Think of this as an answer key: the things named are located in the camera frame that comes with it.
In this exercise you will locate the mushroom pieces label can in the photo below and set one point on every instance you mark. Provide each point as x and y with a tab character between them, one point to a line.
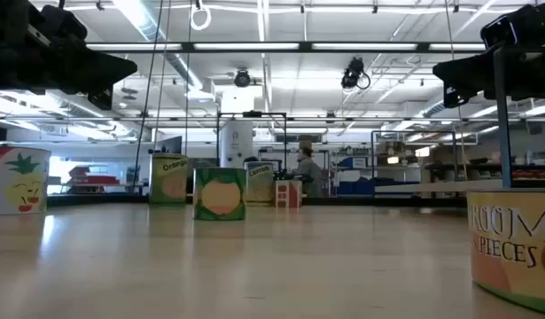
511	248

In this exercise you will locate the red tool cart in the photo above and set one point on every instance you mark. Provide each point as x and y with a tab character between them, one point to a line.
92	179

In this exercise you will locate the olive orange label can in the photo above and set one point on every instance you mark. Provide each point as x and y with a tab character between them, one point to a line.
168	181

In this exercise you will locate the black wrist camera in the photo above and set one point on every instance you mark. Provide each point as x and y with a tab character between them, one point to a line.
64	22
498	32

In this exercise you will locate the white cylindrical column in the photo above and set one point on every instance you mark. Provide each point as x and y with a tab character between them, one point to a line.
236	144

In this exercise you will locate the green leafy label can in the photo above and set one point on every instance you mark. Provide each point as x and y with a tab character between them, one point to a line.
219	195

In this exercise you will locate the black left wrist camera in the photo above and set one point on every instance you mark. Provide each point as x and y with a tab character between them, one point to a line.
64	22

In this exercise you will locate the person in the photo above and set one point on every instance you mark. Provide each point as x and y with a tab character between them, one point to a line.
308	173

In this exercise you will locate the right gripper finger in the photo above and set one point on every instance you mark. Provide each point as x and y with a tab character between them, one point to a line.
467	75

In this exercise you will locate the pineapple face label can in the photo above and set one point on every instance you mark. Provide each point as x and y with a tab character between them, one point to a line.
15	186

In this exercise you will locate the round black ceiling fixture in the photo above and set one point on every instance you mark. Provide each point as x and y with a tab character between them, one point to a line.
242	78

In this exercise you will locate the long LED light bar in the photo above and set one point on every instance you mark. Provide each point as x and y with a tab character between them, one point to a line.
245	46

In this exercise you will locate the storage shelving with blue bins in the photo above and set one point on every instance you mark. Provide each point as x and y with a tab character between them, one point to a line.
378	186

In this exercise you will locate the black aluminium table frame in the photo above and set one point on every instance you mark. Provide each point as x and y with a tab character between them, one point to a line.
387	201

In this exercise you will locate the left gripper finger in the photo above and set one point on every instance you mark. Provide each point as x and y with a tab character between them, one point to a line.
106	73

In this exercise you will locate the carrots label can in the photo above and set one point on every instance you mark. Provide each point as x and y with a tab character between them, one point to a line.
260	184

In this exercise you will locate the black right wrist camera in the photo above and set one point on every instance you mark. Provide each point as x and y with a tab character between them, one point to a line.
498	32

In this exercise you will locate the dark computer monitor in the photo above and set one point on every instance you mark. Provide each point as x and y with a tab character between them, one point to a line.
169	145

